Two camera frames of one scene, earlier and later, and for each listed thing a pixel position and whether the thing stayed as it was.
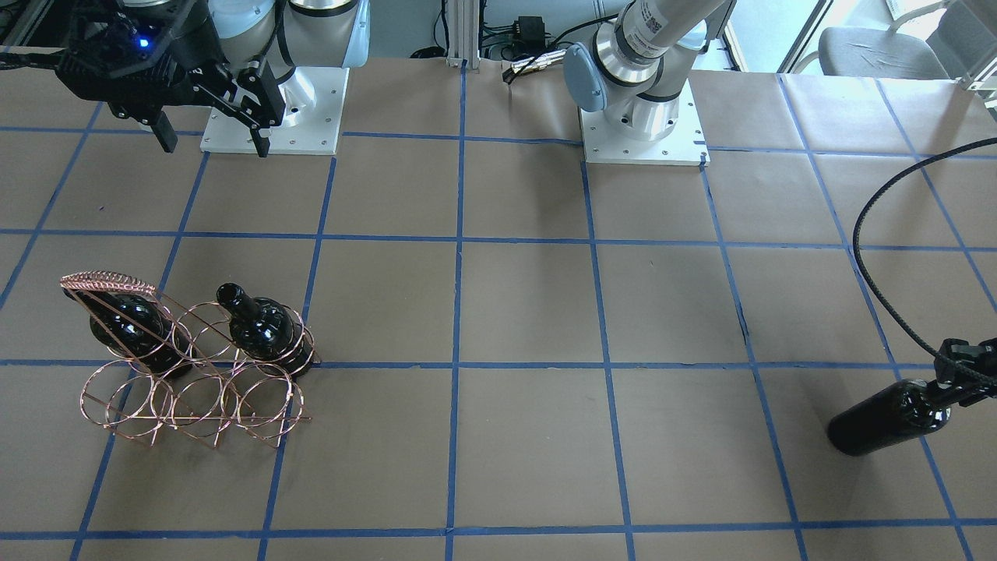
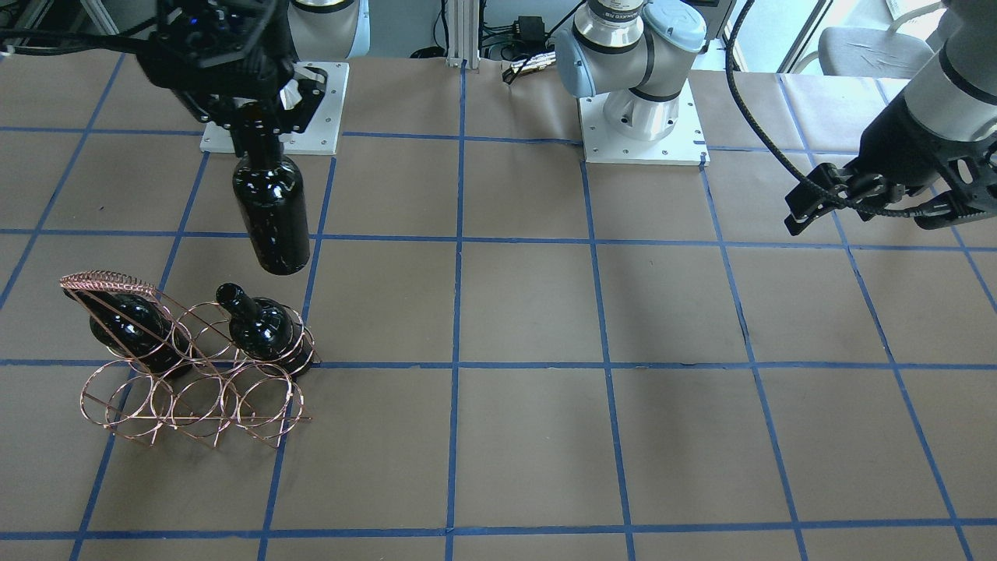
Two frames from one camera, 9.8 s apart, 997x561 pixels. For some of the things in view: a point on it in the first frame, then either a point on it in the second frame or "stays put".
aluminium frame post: [463, 21] stays put
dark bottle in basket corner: [268, 331] stays put
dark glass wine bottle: [903, 411] to [270, 192]
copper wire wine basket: [191, 373] stays put
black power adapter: [530, 33] stays put
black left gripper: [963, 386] to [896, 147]
